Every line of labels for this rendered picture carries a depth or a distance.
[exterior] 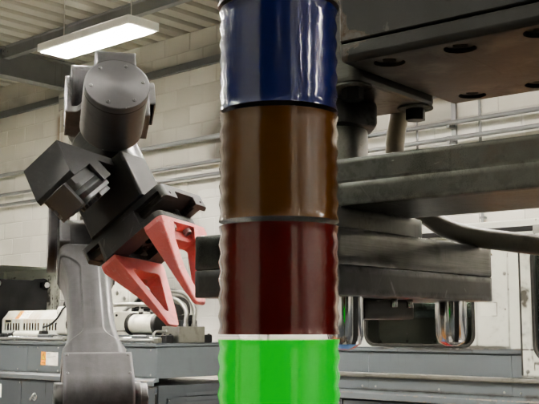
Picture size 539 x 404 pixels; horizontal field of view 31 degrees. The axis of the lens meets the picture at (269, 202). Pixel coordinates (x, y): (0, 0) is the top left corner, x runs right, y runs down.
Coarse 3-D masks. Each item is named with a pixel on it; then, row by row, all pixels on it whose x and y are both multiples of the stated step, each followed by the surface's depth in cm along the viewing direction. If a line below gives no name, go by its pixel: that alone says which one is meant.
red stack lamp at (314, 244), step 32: (224, 224) 30; (256, 224) 29; (288, 224) 29; (320, 224) 29; (224, 256) 30; (256, 256) 29; (288, 256) 29; (320, 256) 29; (224, 288) 30; (256, 288) 29; (288, 288) 29; (320, 288) 29; (224, 320) 30; (256, 320) 29; (288, 320) 29; (320, 320) 29
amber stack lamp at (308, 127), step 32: (224, 128) 30; (256, 128) 30; (288, 128) 29; (320, 128) 30; (224, 160) 30; (256, 160) 29; (288, 160) 29; (320, 160) 30; (224, 192) 30; (256, 192) 29; (288, 192) 29; (320, 192) 30
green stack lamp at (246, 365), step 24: (240, 360) 29; (264, 360) 29; (288, 360) 29; (312, 360) 29; (336, 360) 30; (240, 384) 29; (264, 384) 28; (288, 384) 28; (312, 384) 29; (336, 384) 30
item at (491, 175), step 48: (480, 144) 50; (528, 144) 48; (384, 192) 53; (432, 192) 51; (480, 192) 50; (528, 192) 50; (384, 240) 55; (432, 240) 59; (384, 288) 54; (432, 288) 58; (480, 288) 63; (336, 336) 53
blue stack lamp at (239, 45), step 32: (256, 0) 30; (288, 0) 30; (320, 0) 30; (224, 32) 31; (256, 32) 30; (288, 32) 30; (320, 32) 30; (224, 64) 31; (256, 64) 30; (288, 64) 30; (320, 64) 30; (224, 96) 31; (256, 96) 30; (288, 96) 30; (320, 96) 30
